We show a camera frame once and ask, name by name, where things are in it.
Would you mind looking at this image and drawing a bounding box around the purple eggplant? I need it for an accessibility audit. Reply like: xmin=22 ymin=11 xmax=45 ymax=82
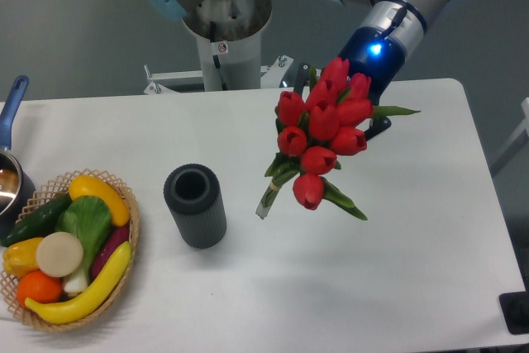
xmin=90 ymin=225 xmax=130 ymax=280

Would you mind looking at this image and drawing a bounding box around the green bok choy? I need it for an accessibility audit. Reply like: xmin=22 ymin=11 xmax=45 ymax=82
xmin=55 ymin=196 xmax=112 ymax=298

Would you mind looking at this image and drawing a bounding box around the green cucumber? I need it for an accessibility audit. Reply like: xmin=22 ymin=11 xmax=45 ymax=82
xmin=1 ymin=194 xmax=72 ymax=247

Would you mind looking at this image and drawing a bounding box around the beige round disc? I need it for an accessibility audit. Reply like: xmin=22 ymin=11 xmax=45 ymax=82
xmin=36 ymin=231 xmax=83 ymax=278

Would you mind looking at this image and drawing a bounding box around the yellow banana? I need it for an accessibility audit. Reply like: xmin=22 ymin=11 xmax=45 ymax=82
xmin=25 ymin=241 xmax=132 ymax=325

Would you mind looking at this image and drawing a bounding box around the blue handled saucepan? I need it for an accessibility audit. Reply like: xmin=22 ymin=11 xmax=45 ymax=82
xmin=1 ymin=75 xmax=35 ymax=237

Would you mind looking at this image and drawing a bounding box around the black device at table edge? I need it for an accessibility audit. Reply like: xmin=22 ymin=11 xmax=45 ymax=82
xmin=498 ymin=291 xmax=528 ymax=335

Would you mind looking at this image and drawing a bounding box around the yellow bell pepper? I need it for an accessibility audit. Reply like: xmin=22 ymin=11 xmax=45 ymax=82
xmin=2 ymin=237 xmax=44 ymax=278

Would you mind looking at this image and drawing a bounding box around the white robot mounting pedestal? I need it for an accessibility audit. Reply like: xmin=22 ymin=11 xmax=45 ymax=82
xmin=144 ymin=0 xmax=293 ymax=94

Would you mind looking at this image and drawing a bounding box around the woven wicker basket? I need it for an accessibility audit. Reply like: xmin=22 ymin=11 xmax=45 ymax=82
xmin=1 ymin=169 xmax=140 ymax=332

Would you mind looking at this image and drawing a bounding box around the orange fruit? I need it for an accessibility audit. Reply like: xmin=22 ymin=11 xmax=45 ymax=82
xmin=17 ymin=270 xmax=63 ymax=308

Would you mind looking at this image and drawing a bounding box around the dark grey ribbed vase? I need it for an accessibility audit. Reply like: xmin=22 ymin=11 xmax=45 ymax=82
xmin=163 ymin=164 xmax=227 ymax=249

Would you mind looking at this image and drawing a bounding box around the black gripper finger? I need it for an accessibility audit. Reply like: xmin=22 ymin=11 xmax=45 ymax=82
xmin=293 ymin=63 xmax=311 ymax=93
xmin=365 ymin=117 xmax=392 ymax=141

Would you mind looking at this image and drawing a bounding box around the white furniture frame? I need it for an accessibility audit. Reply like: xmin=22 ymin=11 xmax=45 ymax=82
xmin=489 ymin=98 xmax=528 ymax=178

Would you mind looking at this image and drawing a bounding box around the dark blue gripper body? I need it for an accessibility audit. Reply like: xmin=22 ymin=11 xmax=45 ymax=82
xmin=338 ymin=27 xmax=406 ymax=105

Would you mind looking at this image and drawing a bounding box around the red tulip bouquet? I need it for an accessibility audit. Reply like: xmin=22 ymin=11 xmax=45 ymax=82
xmin=256 ymin=57 xmax=414 ymax=220

